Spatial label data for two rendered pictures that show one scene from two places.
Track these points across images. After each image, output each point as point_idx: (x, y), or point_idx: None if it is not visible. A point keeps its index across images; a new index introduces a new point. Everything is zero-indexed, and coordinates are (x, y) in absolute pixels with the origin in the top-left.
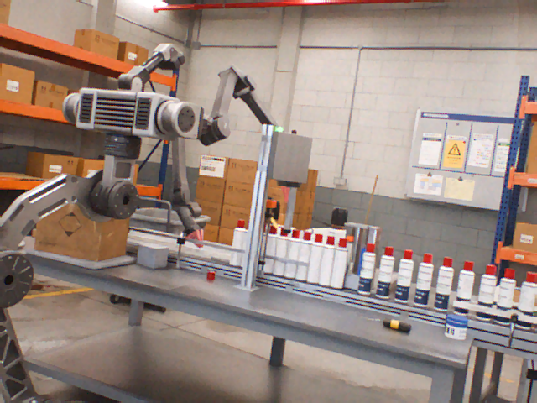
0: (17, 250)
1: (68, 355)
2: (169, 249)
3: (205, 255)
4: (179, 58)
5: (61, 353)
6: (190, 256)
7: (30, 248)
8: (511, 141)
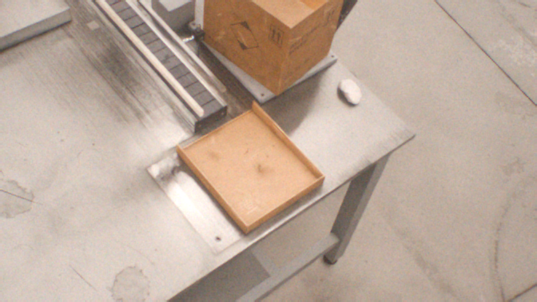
0: (347, 78)
1: (216, 279)
2: (71, 131)
3: (21, 91)
4: None
5: (224, 287)
6: (113, 1)
7: (332, 57)
8: None
